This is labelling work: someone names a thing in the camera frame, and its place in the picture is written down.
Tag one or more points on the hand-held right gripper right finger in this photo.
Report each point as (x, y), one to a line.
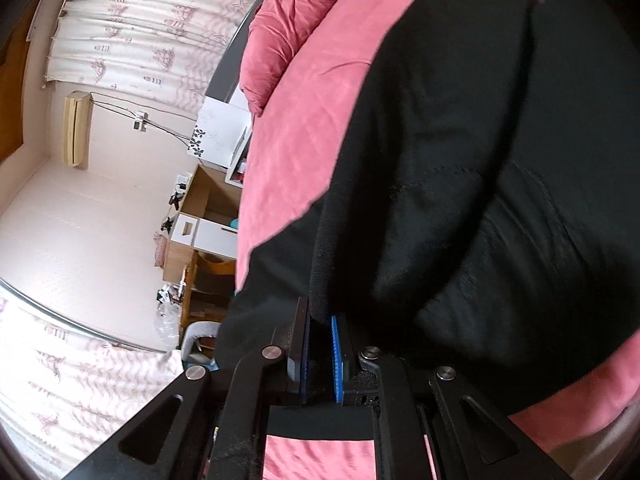
(338, 365)

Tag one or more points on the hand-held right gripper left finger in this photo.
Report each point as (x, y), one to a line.
(303, 360)

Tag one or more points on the black blanket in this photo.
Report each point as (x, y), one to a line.
(450, 185)

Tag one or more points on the grey chair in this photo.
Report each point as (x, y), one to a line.
(197, 335)

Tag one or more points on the wooden desk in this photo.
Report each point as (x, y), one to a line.
(200, 290)

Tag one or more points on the clear plastic bag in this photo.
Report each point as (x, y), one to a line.
(167, 322)

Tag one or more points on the teal bowl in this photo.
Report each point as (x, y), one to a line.
(233, 224)

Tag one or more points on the pink cloth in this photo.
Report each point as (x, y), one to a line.
(160, 250)

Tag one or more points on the wooden cabinet with white doors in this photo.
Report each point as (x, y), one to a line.
(200, 200)

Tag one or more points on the white nightstand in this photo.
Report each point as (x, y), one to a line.
(239, 160)

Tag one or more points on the pink bed blanket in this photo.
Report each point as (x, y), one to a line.
(300, 135)

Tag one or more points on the patterned white curtain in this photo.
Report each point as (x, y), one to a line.
(65, 395)
(150, 25)

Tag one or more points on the white leaf print panel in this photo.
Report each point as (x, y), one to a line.
(217, 130)

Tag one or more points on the white power strip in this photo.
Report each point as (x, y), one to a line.
(141, 120)

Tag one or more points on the dark grey headboard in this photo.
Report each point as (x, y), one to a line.
(225, 72)

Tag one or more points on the beige air conditioner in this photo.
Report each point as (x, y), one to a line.
(77, 127)

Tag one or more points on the red duvet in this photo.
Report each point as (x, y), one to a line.
(285, 35)

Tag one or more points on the wooden door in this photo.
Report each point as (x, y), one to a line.
(10, 110)

